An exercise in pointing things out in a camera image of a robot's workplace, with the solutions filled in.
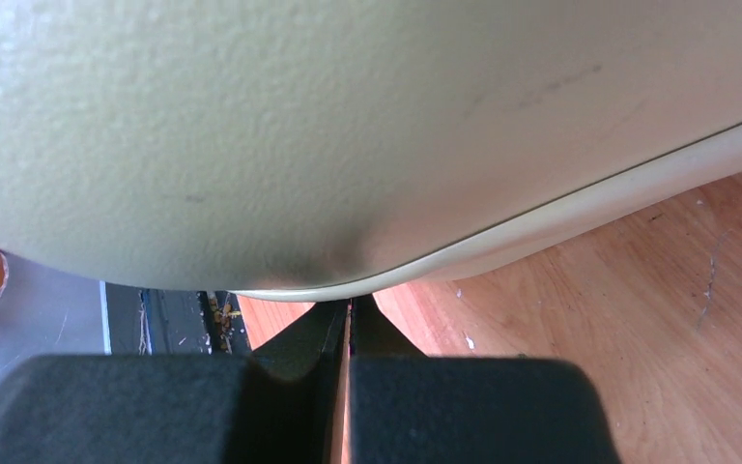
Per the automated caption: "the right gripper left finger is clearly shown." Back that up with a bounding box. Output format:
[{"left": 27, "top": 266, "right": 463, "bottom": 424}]
[{"left": 0, "top": 301, "right": 350, "bottom": 463}]

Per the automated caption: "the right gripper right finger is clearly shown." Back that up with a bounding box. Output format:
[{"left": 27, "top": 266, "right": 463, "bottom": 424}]
[{"left": 349, "top": 295, "right": 620, "bottom": 463}]

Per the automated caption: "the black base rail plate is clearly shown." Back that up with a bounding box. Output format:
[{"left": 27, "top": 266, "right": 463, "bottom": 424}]
[{"left": 100, "top": 282, "right": 251, "bottom": 356}]

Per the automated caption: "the cream suitcase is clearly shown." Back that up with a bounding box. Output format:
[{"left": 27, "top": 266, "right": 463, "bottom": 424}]
[{"left": 0, "top": 1, "right": 742, "bottom": 302}]

